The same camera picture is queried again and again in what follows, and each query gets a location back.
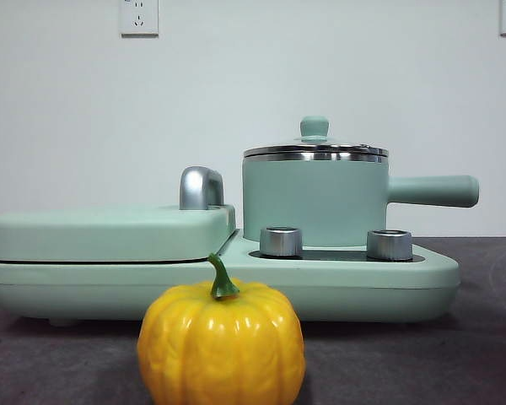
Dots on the silver control knob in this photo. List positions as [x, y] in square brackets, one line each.
[389, 245]
[280, 242]

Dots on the glass pot lid green knob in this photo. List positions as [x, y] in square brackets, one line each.
[314, 127]

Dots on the mint green cooker base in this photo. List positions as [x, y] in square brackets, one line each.
[341, 289]

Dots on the yellow toy pumpkin green stem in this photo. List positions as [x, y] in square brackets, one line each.
[219, 350]

